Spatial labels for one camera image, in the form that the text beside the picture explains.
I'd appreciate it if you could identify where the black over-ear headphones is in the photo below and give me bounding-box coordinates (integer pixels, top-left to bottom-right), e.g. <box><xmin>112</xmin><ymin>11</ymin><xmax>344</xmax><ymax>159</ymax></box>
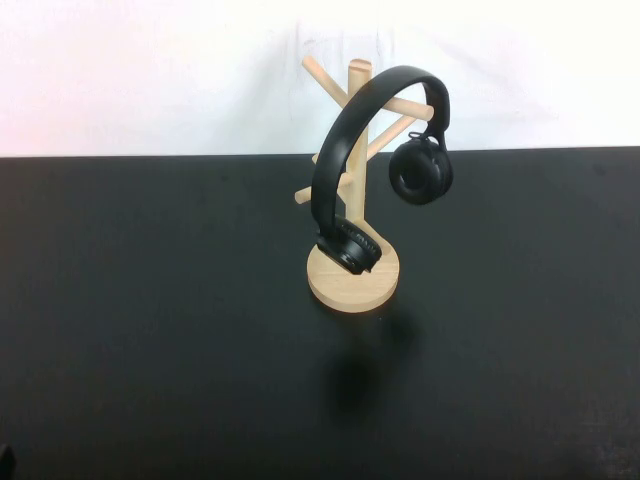
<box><xmin>310</xmin><ymin>64</ymin><xmax>456</xmax><ymax>276</ymax></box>

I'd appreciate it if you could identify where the wooden tree headphone stand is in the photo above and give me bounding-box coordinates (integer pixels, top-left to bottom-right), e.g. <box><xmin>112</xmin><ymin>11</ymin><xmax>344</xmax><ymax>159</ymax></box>
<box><xmin>293</xmin><ymin>55</ymin><xmax>434</xmax><ymax>313</ymax></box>

